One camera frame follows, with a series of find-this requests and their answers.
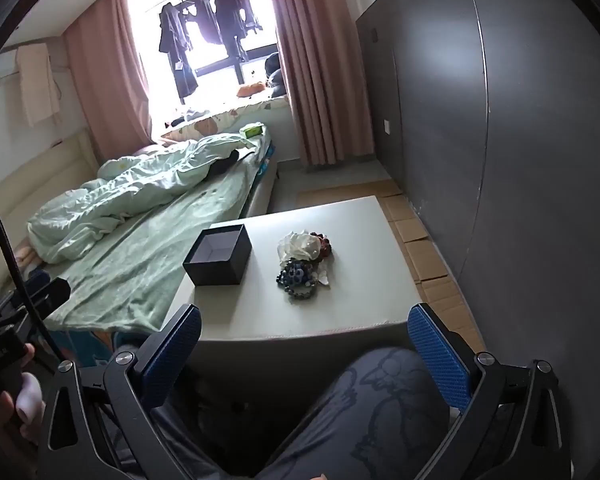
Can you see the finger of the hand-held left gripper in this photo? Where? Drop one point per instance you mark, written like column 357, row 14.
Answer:
column 52, row 294
column 37, row 276

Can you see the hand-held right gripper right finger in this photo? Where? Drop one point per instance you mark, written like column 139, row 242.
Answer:
column 437, row 355

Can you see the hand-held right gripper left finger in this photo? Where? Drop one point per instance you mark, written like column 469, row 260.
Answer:
column 172, row 360

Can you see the black jewelry box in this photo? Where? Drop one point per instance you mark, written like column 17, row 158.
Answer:
column 215, row 272

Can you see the white flower hair accessory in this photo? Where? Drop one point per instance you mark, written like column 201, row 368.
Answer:
column 297, row 245

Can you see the person's left hand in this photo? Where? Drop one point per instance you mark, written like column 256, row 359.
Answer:
column 27, row 400

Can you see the bed with green sheet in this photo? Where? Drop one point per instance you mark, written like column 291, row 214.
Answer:
column 130, row 255

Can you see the white table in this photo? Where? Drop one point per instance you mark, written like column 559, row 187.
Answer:
column 430, row 260

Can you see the beige headboard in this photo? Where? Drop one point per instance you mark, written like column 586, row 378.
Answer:
column 30, row 180

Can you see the small white ornament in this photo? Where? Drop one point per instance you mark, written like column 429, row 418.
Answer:
column 323, row 280

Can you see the light green quilt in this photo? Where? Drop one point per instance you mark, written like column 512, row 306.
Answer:
column 145, row 185

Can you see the beige towel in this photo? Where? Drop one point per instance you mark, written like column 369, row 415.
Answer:
column 37, row 85

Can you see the black cloth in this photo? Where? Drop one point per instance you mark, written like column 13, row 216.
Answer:
column 224, row 164

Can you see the white air conditioner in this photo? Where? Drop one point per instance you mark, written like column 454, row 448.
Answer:
column 4, row 65

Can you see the pink curtain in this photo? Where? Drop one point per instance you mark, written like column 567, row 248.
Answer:
column 320, row 70
column 110, row 75

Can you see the floral windowsill cushion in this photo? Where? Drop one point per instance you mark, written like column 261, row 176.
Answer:
column 220, row 117

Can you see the green tissue box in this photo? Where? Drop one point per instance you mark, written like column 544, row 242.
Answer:
column 253, row 131

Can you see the orange item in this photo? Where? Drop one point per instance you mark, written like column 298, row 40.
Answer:
column 250, row 90

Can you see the dark bag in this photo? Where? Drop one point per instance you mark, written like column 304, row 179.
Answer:
column 276, row 75

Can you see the white wall socket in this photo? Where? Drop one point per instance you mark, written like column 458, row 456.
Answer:
column 387, row 127

